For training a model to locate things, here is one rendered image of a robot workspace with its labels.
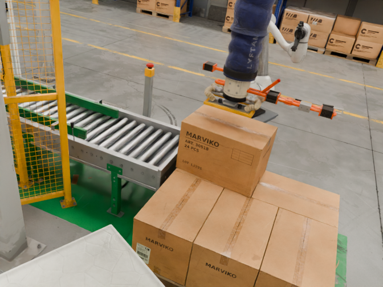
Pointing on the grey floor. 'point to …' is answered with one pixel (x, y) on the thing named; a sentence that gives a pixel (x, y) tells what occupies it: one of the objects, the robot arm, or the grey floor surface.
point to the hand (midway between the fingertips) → (296, 38)
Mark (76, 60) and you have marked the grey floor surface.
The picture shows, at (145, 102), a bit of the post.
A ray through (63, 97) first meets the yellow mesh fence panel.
